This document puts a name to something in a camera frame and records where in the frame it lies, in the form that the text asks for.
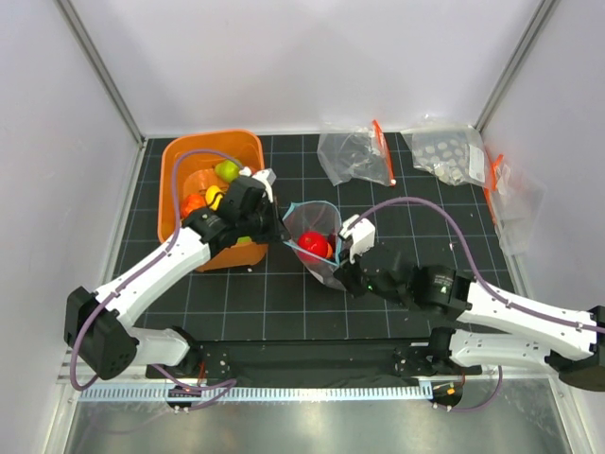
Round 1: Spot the clear orange-zip bag far right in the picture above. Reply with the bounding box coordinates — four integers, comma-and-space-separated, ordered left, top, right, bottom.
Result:
484, 146, 546, 256

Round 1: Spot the right aluminium frame post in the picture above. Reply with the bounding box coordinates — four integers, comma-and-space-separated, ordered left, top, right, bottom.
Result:
475, 0, 560, 133

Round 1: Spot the aluminium frame post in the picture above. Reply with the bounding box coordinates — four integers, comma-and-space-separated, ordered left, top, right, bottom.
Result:
53, 0, 145, 147
475, 0, 560, 133

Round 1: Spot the green pear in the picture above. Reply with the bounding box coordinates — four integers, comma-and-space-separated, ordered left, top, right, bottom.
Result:
215, 160, 240, 183

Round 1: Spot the yellow mango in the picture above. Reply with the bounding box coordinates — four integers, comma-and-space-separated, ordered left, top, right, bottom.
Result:
204, 185, 225, 211

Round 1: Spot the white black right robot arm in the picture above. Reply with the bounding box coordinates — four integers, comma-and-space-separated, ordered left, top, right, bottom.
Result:
334, 251, 604, 392

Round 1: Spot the orange pumpkin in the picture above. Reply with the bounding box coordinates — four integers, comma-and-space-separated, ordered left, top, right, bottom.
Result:
181, 193, 206, 218

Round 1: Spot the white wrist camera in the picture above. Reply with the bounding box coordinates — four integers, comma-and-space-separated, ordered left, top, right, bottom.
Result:
338, 215, 376, 263
239, 166, 276, 202

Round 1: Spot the clear orange-zip bag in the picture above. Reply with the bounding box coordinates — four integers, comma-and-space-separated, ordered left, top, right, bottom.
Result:
317, 120, 396, 187
484, 146, 546, 256

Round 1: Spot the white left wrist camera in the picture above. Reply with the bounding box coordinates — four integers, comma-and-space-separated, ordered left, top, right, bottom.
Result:
239, 166, 276, 202

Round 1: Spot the clear blue-zip bag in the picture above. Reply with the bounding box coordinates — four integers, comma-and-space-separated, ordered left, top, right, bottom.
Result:
283, 201, 344, 290

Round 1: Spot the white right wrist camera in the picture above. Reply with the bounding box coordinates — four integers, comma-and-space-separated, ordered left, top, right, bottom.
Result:
338, 215, 376, 263

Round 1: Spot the black grid mat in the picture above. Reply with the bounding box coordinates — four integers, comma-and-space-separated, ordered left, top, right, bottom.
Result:
137, 132, 524, 341

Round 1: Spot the left aluminium frame post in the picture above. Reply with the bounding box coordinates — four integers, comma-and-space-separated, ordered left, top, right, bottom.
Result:
53, 0, 145, 147

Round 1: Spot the clear bag with white pieces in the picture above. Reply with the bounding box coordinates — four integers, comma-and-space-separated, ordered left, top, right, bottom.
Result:
400, 116, 492, 188

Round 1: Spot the orange plastic basket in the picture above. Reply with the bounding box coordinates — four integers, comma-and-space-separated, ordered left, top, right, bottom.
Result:
157, 130, 268, 272

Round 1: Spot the aluminium front rail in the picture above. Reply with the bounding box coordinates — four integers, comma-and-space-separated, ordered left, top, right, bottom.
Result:
56, 338, 576, 385

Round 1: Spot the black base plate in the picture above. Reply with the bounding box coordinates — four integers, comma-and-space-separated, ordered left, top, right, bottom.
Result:
166, 338, 482, 381

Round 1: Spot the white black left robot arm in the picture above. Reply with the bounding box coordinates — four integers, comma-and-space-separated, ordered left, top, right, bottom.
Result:
64, 169, 288, 380

